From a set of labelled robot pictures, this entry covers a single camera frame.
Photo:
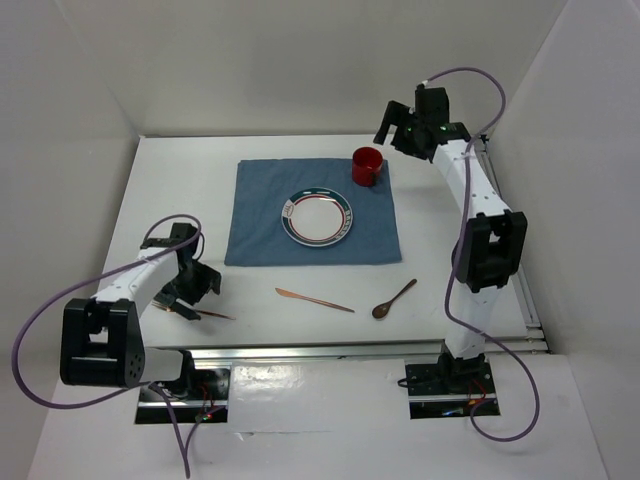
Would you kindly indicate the aluminium table edge rail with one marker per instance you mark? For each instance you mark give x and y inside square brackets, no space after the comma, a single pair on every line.
[310,352]

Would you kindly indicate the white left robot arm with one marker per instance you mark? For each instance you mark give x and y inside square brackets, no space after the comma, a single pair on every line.
[102,341]

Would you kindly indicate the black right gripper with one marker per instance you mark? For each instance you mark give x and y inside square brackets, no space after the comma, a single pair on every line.
[399,114]

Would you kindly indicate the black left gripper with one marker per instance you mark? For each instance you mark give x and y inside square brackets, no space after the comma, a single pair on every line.
[206,278]

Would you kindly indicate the copper fork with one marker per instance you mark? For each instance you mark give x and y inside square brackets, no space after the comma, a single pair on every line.
[201,312]

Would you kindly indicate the aluminium right side rail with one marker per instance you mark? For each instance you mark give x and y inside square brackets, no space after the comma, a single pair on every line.
[515,318]

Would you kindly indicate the red mug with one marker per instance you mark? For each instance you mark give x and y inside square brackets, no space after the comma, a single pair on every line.
[367,164]

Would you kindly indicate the copper spoon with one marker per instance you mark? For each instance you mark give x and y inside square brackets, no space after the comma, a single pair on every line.
[380,311]

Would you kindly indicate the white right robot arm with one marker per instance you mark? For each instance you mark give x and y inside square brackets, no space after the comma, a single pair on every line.
[489,248]

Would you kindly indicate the white plate with green rim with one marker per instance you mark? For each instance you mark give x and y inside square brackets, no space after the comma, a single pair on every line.
[317,217]

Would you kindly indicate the copper knife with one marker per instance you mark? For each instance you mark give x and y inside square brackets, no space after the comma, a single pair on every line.
[293,295]

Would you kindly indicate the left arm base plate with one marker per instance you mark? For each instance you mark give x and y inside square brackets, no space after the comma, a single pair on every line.
[202,395]

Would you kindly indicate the blue cloth placemat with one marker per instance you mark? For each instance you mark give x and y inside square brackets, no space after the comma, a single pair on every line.
[258,239]

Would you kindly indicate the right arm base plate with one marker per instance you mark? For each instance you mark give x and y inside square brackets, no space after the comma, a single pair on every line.
[431,397]

